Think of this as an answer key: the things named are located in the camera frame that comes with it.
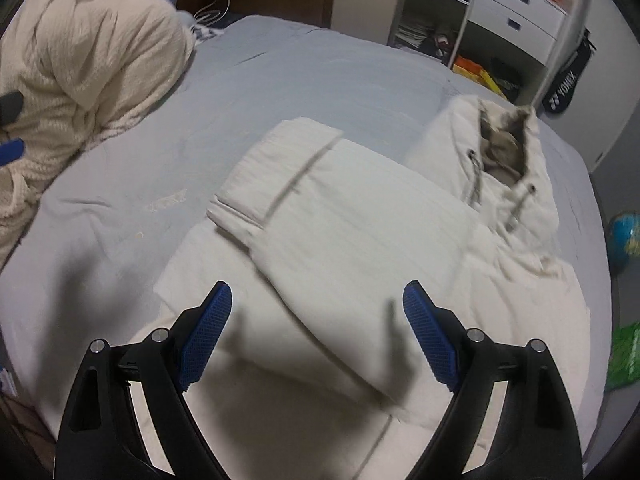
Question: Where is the blue world globe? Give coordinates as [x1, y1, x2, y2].
[606, 211, 639, 275]

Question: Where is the open wardrobe shelf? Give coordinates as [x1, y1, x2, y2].
[388, 0, 471, 65]

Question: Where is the white charger with cable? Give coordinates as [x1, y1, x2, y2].
[194, 0, 231, 27]

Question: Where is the green shopping bag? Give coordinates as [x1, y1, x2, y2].
[605, 322, 640, 391]

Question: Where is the bed with grey-blue sheet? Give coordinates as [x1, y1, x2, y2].
[1, 16, 611, 474]

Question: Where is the cream fleece blanket pile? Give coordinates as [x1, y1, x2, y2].
[1, 0, 194, 260]

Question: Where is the white hooded padded jacket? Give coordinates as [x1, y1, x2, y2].
[154, 96, 593, 479]

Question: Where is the orange yellow box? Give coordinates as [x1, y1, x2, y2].
[451, 55, 506, 99]

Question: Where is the white drawer unit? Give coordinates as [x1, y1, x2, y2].
[460, 0, 587, 67]

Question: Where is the black Yonex racket bag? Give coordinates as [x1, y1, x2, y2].
[542, 28, 597, 116]

